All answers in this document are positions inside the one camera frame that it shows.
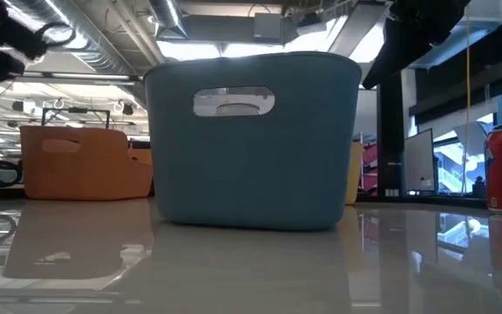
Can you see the white board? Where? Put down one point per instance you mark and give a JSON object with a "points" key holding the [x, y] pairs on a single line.
{"points": [[418, 161]]}

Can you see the teal plastic bin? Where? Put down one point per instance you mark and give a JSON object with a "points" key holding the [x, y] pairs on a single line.
{"points": [[251, 174]]}

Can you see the small silver round duct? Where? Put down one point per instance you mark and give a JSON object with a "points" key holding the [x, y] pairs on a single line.
{"points": [[168, 15]]}

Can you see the orange plastic bin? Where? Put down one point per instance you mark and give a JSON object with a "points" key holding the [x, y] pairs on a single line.
{"points": [[81, 165]]}

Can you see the rectangular metal duct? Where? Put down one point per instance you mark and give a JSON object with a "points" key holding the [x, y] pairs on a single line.
{"points": [[482, 17]]}

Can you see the grey ceiling box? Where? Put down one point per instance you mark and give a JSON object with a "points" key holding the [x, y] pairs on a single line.
{"points": [[268, 27]]}

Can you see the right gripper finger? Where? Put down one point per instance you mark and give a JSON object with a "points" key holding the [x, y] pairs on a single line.
{"points": [[399, 48]]}

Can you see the large silver round duct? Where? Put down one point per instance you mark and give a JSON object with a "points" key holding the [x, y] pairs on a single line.
{"points": [[98, 56]]}

